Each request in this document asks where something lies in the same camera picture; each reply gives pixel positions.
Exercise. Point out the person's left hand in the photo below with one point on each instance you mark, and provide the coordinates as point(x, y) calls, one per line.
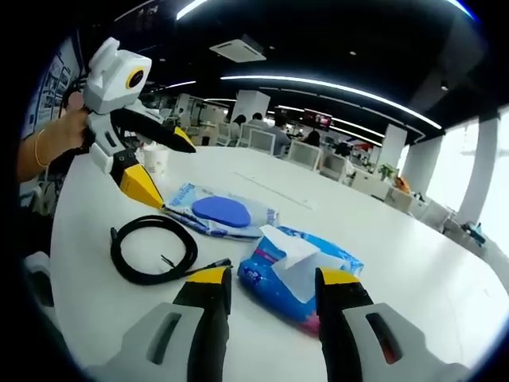
point(67, 135)

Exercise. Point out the long curved ceiling light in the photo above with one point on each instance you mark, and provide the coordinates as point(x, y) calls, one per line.
point(191, 8)
point(318, 83)

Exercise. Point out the hanging display screen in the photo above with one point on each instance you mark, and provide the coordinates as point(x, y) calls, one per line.
point(317, 120)

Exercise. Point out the white table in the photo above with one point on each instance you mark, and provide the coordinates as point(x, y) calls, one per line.
point(358, 238)

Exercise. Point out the potted green plant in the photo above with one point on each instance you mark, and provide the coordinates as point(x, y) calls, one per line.
point(387, 172)

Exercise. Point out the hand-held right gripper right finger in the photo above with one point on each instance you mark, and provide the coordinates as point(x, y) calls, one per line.
point(346, 334)

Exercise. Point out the white grey plastic object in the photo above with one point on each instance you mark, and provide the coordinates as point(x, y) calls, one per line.
point(37, 278)

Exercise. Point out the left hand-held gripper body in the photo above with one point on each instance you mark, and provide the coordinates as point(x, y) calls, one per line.
point(113, 79)

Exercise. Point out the wall poster board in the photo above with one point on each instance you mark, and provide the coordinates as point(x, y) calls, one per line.
point(51, 87)

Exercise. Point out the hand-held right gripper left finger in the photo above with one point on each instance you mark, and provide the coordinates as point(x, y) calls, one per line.
point(175, 334)

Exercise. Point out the blue tissue pack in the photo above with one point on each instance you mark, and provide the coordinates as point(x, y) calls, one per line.
point(270, 290)

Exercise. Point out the orange object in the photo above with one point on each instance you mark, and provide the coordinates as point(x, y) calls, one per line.
point(401, 184)

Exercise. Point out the white paper cup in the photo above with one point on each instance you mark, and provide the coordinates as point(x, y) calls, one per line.
point(157, 163)

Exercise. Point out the ceiling air conditioner unit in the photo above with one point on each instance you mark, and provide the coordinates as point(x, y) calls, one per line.
point(238, 47)

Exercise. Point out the teal object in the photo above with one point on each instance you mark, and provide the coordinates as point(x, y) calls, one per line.
point(474, 232)

